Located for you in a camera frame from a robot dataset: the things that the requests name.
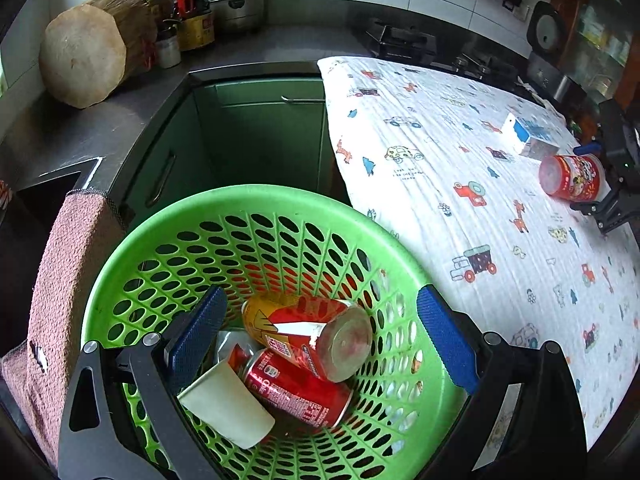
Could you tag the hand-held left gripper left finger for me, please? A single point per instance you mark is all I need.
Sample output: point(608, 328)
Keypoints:
point(200, 330)

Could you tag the red snack wrapper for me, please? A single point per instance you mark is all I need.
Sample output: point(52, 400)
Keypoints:
point(238, 359)

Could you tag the red gold drink can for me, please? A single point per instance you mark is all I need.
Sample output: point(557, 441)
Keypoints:
point(300, 330)

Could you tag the steel appliance box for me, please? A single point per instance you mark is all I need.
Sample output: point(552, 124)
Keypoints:
point(550, 77)

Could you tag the yellow tin can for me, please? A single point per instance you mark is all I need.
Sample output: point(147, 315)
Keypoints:
point(197, 32)

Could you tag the green plastic basket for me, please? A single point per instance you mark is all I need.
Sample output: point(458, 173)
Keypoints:
point(280, 240)

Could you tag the white wall socket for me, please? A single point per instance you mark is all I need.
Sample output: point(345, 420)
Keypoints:
point(521, 11)

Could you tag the red cola can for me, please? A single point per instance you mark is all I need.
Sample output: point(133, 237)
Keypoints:
point(300, 395)

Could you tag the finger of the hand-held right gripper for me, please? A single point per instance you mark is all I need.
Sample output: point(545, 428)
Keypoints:
point(612, 210)
point(587, 149)

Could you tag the white paper cup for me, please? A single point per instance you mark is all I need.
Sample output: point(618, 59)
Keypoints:
point(230, 410)

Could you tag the steel pressure cooker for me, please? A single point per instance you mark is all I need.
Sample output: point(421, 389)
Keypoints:
point(240, 7)

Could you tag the small white jar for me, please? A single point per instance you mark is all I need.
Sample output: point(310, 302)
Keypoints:
point(168, 52)

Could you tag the white blue carton box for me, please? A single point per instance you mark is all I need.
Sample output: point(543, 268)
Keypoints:
point(530, 137)

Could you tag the green cabinet door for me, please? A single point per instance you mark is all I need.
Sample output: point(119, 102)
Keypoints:
point(165, 160)
point(270, 135)

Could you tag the white cartoon printed cloth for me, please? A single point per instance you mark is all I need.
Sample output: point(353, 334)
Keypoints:
point(450, 160)

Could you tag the red cartoon paper cup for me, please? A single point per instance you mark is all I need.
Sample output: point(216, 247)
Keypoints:
point(575, 177)

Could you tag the round wooden chopping block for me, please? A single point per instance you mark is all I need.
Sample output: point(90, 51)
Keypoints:
point(85, 55)

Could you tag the pink towel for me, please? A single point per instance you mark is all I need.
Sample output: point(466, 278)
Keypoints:
point(65, 285)

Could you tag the grey plastic bag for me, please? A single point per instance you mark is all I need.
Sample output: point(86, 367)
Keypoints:
point(232, 340)

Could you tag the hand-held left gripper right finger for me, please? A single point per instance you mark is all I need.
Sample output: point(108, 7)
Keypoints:
point(445, 340)

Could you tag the steel kitchen sink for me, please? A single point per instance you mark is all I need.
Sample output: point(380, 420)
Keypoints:
point(35, 220)

